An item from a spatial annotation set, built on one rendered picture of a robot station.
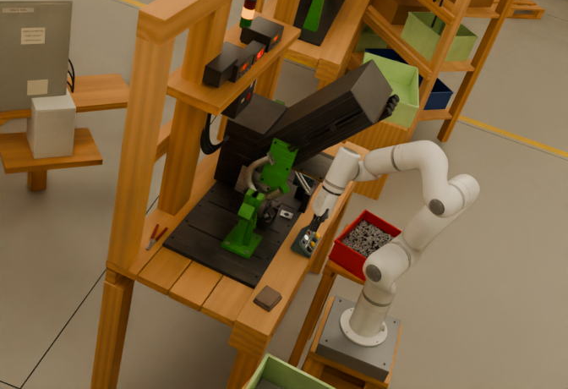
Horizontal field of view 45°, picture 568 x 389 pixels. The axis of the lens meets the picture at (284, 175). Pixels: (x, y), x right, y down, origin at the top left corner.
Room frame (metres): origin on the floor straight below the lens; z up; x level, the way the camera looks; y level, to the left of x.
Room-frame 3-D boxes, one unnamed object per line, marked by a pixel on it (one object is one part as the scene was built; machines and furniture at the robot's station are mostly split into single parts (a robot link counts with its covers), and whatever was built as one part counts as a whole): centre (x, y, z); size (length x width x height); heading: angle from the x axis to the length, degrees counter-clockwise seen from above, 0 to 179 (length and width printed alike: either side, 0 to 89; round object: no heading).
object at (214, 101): (2.57, 0.33, 1.52); 0.90 x 0.25 x 0.04; 169
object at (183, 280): (2.52, 0.08, 0.44); 1.49 x 0.70 x 0.88; 169
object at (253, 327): (2.46, -0.20, 0.82); 1.50 x 0.14 x 0.15; 169
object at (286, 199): (2.52, 0.08, 0.89); 1.10 x 0.42 x 0.02; 169
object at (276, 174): (2.43, 0.03, 1.17); 0.13 x 0.12 x 0.20; 169
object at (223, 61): (2.27, 0.35, 1.59); 0.15 x 0.07 x 0.07; 169
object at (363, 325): (1.89, -0.47, 1.00); 0.19 x 0.19 x 0.18
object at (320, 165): (2.58, -0.04, 1.11); 0.39 x 0.16 x 0.03; 79
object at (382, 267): (1.86, -0.45, 1.22); 0.19 x 0.12 x 0.24; 147
